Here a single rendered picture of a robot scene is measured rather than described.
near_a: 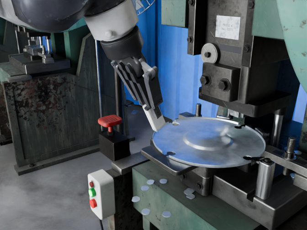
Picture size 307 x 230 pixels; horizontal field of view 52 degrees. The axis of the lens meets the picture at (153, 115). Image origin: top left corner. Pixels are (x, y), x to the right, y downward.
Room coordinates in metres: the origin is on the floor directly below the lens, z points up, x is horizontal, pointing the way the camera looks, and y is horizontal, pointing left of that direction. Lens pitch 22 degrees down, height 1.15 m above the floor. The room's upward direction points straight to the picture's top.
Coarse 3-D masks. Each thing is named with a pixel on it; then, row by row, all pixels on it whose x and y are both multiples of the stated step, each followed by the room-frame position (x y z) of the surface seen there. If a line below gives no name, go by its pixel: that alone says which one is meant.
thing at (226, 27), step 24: (216, 0) 0.81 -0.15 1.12; (240, 0) 0.75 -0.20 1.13; (216, 24) 0.80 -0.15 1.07; (240, 24) 0.75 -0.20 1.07; (216, 48) 0.79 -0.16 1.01; (240, 48) 0.74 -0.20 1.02; (216, 72) 0.76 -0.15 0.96; (240, 72) 0.74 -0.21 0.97; (264, 72) 0.75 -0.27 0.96; (216, 96) 0.75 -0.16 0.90; (240, 96) 0.73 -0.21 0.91; (264, 96) 0.76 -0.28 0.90
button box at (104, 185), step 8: (88, 176) 0.83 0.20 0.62; (96, 176) 0.81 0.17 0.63; (104, 176) 0.81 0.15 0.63; (96, 184) 0.79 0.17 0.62; (104, 184) 0.78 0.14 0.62; (112, 184) 0.80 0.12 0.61; (96, 192) 0.79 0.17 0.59; (104, 192) 0.78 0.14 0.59; (112, 192) 0.80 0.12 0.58; (96, 200) 0.79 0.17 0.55; (104, 200) 0.78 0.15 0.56; (112, 200) 0.80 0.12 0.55; (96, 208) 0.80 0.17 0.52; (104, 208) 0.78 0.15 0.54; (112, 208) 0.80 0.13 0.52; (104, 216) 0.78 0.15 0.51
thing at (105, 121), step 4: (108, 116) 0.97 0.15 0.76; (112, 116) 0.97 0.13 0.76; (116, 116) 0.96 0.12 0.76; (100, 120) 0.93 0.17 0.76; (104, 120) 0.93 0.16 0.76; (108, 120) 0.93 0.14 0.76; (112, 120) 0.93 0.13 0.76; (116, 120) 0.93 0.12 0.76; (120, 120) 0.94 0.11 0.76; (100, 124) 0.93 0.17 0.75; (104, 124) 0.91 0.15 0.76; (108, 124) 0.91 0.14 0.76; (112, 124) 0.92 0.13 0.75; (116, 124) 0.93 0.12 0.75; (108, 128) 0.94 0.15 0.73; (112, 128) 0.94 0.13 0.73
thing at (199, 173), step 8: (152, 144) 0.72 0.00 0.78; (144, 152) 0.68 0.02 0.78; (152, 152) 0.68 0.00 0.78; (160, 152) 0.68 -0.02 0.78; (168, 152) 0.68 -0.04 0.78; (152, 160) 0.66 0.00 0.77; (160, 160) 0.64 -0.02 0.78; (168, 160) 0.64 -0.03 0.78; (168, 168) 0.61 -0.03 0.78; (176, 168) 0.60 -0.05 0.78; (184, 168) 0.60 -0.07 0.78; (192, 168) 0.62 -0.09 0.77; (200, 168) 0.70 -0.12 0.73; (208, 168) 0.68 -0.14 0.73; (216, 168) 0.70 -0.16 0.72; (224, 168) 0.72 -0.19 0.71; (184, 176) 0.73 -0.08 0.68; (192, 176) 0.72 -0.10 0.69; (200, 176) 0.69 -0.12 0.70; (208, 176) 0.68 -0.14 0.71; (192, 184) 0.71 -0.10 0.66; (200, 184) 0.69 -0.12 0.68; (208, 184) 0.68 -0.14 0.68; (200, 192) 0.69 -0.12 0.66; (208, 192) 0.69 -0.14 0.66
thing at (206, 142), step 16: (176, 128) 0.82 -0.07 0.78; (192, 128) 0.82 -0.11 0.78; (208, 128) 0.81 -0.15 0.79; (224, 128) 0.82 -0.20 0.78; (160, 144) 0.72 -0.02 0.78; (176, 144) 0.72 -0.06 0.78; (192, 144) 0.71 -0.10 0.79; (208, 144) 0.71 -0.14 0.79; (224, 144) 0.71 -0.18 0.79; (240, 144) 0.72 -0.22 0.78; (256, 144) 0.72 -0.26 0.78; (176, 160) 0.64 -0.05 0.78; (192, 160) 0.64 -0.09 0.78; (208, 160) 0.64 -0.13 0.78; (224, 160) 0.64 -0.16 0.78; (240, 160) 0.64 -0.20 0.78
